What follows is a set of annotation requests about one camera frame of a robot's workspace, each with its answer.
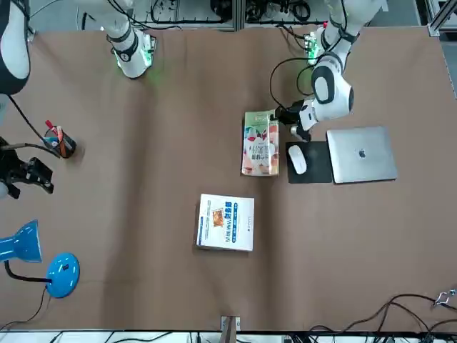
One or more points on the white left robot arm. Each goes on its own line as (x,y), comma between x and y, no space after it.
(332,93)

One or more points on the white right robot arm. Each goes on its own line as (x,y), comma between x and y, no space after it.
(130,53)

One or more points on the black pen holder cup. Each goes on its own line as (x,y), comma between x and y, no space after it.
(68,148)

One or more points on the red capped marker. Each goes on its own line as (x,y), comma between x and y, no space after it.
(50,125)

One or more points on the silver laptop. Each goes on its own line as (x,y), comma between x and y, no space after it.
(360,153)

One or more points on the aluminium frame rail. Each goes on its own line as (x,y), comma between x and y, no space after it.
(235,25)

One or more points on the blue desk lamp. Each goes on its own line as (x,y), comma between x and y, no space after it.
(62,275)

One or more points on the black mouse mat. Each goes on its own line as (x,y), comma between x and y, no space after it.
(317,164)

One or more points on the white computer mouse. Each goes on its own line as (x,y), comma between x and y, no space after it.
(297,160)

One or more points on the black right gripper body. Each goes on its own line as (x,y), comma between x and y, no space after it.
(18,171)

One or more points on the aluminium frame post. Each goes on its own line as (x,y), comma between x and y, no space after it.
(441,19)
(230,328)

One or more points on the colourful illustrated green book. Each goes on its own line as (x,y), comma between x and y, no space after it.
(260,146)

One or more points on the white and blue book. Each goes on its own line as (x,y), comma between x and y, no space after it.
(225,221)

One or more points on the orange pen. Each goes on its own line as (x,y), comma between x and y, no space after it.
(61,143)

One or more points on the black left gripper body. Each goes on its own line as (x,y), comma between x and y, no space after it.
(292,113)

